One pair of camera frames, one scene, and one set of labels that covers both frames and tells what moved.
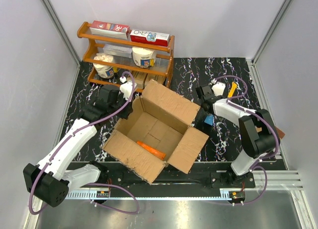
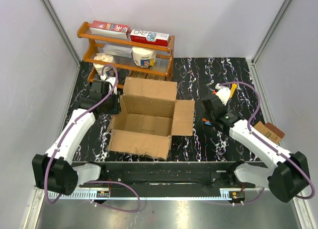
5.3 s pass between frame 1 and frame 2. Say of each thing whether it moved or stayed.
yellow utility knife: stayed
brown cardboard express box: moved
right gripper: moved
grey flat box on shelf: stayed
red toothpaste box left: stayed
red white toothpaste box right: stayed
